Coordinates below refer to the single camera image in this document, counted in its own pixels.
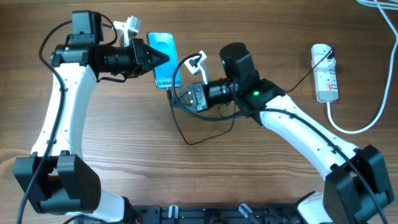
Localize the blue Galaxy smartphone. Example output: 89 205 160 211
147 32 178 89

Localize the black USB charging cable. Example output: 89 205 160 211
166 48 335 146

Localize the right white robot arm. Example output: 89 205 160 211
167 42 394 223

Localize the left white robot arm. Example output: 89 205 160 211
13 10 169 223

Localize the white power strip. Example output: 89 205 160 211
311 44 338 103

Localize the white power strip cord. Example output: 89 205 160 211
326 0 398 135

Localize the white cables top corner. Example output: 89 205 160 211
356 0 398 11

